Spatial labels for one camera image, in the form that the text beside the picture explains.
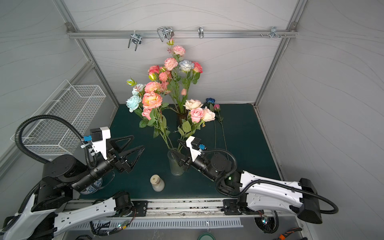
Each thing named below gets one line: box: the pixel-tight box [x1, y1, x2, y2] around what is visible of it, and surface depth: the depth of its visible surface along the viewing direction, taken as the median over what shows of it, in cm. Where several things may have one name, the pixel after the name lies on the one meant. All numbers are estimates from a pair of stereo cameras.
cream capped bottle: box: [150, 174, 165, 192], surface depth 75 cm
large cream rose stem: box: [201, 106, 216, 122], surface depth 61 cm
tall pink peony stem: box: [171, 45, 186, 111], surface depth 79 cm
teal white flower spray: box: [125, 77, 146, 118], surface depth 61 cm
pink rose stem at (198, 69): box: [186, 61, 203, 106], surface depth 89 cm
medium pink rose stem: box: [134, 107, 153, 128], surface depth 61 cm
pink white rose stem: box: [177, 107, 205, 150], surface depth 62 cm
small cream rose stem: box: [183, 99, 203, 111], surface depth 65 cm
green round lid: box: [197, 232, 217, 240], surface depth 60 cm
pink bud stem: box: [181, 88, 187, 112], surface depth 90 cm
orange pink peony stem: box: [139, 81, 173, 150], surface depth 60 cm
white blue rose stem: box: [179, 60, 195, 111], surface depth 78 cm
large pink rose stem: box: [149, 65, 160, 76], surface depth 83 cm
